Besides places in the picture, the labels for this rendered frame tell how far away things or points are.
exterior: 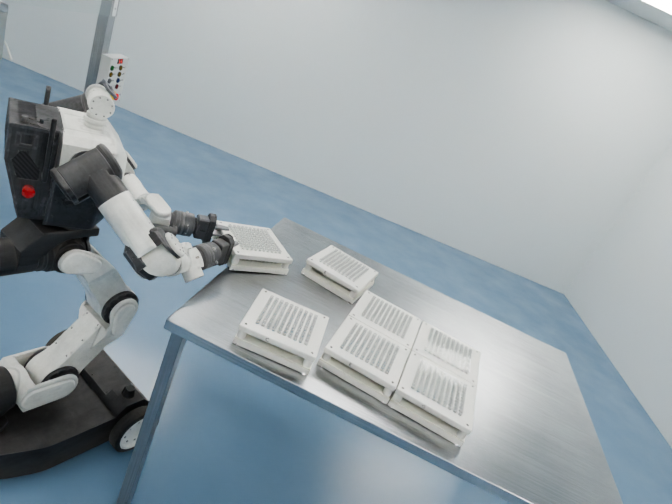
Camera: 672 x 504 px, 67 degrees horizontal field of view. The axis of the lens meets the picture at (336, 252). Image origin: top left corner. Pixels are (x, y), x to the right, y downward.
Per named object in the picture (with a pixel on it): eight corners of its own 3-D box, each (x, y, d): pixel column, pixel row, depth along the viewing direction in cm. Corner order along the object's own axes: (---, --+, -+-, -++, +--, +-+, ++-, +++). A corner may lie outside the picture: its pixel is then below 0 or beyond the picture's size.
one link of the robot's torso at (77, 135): (-6, 240, 135) (11, 114, 121) (-4, 183, 159) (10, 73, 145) (112, 250, 152) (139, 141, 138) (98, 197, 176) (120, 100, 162)
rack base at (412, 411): (467, 401, 171) (470, 396, 170) (460, 447, 149) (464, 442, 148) (402, 365, 175) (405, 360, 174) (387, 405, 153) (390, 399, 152)
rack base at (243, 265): (286, 274, 198) (289, 269, 197) (229, 269, 183) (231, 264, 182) (264, 241, 215) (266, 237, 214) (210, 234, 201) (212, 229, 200)
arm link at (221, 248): (221, 228, 182) (198, 234, 171) (241, 241, 179) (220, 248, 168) (211, 257, 187) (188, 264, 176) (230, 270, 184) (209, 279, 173)
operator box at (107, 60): (120, 101, 296) (129, 58, 285) (102, 104, 280) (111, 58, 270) (110, 97, 296) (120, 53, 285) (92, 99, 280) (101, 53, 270)
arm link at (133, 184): (132, 213, 187) (104, 178, 192) (156, 197, 190) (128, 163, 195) (122, 199, 177) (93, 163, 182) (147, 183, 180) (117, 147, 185)
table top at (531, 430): (562, 358, 241) (566, 353, 239) (637, 568, 140) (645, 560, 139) (282, 223, 249) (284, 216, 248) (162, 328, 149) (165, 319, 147)
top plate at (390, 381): (408, 353, 173) (411, 349, 172) (393, 392, 151) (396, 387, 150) (346, 319, 177) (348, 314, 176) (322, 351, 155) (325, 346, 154)
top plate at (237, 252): (291, 264, 196) (293, 260, 195) (233, 258, 181) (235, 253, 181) (268, 232, 213) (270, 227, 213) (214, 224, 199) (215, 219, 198)
